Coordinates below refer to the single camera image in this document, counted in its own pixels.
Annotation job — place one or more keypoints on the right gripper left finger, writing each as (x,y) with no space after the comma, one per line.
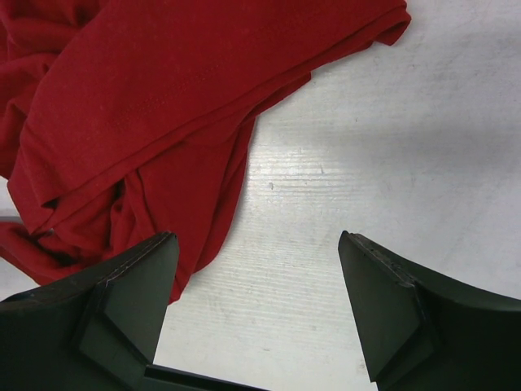
(97,329)

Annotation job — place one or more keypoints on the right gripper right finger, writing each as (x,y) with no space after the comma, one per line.
(422,330)

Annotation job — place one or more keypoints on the red t-shirt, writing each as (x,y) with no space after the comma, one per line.
(122,119)

